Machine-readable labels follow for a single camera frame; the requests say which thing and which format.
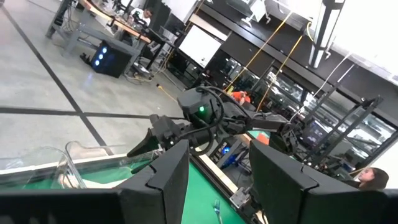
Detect iridescent rainbow metal fork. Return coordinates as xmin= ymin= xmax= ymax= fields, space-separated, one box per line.
xmin=213 ymin=198 xmax=224 ymax=224

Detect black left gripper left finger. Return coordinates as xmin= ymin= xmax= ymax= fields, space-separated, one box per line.
xmin=0 ymin=139 xmax=191 ymax=224

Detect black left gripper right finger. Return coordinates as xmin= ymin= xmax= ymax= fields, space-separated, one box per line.
xmin=248 ymin=139 xmax=398 ymax=224

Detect grey metal mounting bracket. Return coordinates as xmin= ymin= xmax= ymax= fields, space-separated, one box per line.
xmin=229 ymin=186 xmax=250 ymax=210

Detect person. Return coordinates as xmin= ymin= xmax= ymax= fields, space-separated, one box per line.
xmin=129 ymin=6 xmax=155 ymax=28
xmin=347 ymin=166 xmax=390 ymax=191
xmin=230 ymin=89 xmax=252 ymax=106

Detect yellow extension cable with plug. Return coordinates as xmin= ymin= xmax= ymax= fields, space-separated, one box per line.
xmin=156 ymin=83 xmax=178 ymax=103

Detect white screen monitor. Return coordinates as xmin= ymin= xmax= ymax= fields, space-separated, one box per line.
xmin=178 ymin=24 xmax=223 ymax=69

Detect grey metal desk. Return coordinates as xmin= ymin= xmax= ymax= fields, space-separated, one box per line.
xmin=45 ymin=0 xmax=164 ymax=72

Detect yellow hanging cable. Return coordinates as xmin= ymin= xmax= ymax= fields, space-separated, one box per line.
xmin=223 ymin=11 xmax=293 ymax=94
xmin=255 ymin=34 xmax=305 ymax=113

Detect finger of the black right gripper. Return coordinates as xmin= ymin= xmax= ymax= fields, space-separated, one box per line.
xmin=126 ymin=128 xmax=162 ymax=158
xmin=131 ymin=159 xmax=156 ymax=175

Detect black computer tower blue lights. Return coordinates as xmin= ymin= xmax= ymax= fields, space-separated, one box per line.
xmin=90 ymin=39 xmax=134 ymax=78

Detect wooden robot table green mat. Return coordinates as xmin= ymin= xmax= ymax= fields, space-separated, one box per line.
xmin=242 ymin=129 xmax=272 ymax=146

